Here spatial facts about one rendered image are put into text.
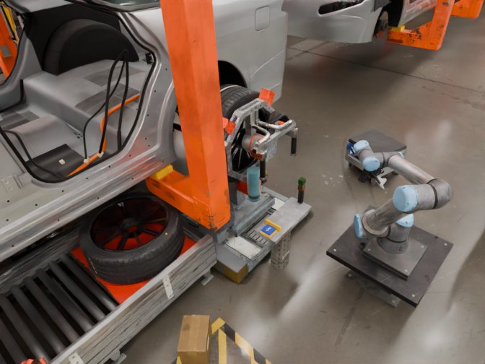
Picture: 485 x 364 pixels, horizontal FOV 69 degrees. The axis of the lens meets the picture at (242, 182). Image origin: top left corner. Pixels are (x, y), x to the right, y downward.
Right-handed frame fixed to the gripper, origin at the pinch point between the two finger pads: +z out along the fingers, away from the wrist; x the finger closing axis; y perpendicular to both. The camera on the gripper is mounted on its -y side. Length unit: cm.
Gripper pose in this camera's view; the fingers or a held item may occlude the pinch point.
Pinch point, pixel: (376, 184)
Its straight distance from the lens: 255.8
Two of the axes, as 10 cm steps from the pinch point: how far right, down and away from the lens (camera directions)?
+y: 8.0, -5.9, -0.7
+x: -2.7, -4.6, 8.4
